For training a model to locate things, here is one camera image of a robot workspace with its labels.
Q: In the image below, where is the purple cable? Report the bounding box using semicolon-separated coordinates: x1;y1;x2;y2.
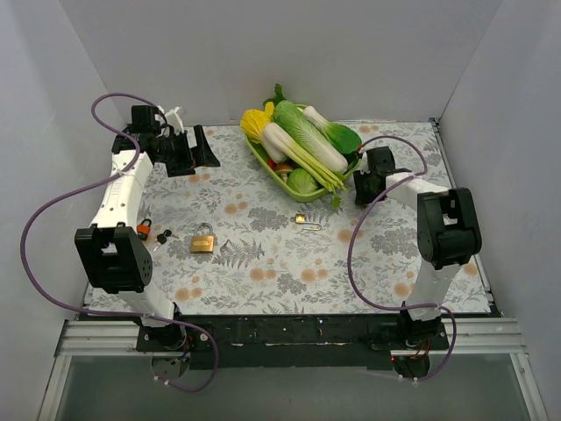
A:
19;92;220;393
346;134;459;382

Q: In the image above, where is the brown mushroom toy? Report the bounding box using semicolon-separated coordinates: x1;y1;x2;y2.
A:
273;162;294;183

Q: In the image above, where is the black-headed key pair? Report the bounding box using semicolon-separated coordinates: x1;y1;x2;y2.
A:
153;229;178;252

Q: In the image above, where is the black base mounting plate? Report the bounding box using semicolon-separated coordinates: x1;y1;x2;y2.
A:
136;314;449;369

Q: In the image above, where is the napa cabbage toy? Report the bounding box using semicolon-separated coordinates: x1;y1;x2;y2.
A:
273;100;348;174

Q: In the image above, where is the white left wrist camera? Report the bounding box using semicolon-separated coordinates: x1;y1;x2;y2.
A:
157;106;184;133

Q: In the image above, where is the floral patterned table mat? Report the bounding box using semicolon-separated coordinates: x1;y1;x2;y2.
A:
87;121;492;316

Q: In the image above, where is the small brass padlock shackle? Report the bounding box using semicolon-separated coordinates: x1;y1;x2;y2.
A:
292;214;322;231

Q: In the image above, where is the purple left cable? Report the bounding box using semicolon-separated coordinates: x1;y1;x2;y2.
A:
19;92;220;393

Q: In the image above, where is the orange black padlock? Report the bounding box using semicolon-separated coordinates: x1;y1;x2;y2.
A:
136;218;153;241

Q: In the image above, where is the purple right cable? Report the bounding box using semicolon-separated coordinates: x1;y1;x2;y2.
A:
346;134;459;382

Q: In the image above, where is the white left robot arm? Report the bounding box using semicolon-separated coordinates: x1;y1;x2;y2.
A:
75;105;220;351

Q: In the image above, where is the large brass padlock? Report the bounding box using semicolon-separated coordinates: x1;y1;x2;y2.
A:
189;222;216;253

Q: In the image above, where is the aluminium frame rail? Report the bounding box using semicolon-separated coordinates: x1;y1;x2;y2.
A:
39;315;547;420

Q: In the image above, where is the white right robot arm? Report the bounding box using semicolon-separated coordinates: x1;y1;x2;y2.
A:
353;146;482;349

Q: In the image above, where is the green plastic tray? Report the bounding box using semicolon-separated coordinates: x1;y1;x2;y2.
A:
244;103;364;203

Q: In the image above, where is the green round cabbage toy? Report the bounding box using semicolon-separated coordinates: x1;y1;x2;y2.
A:
287;168;319;195

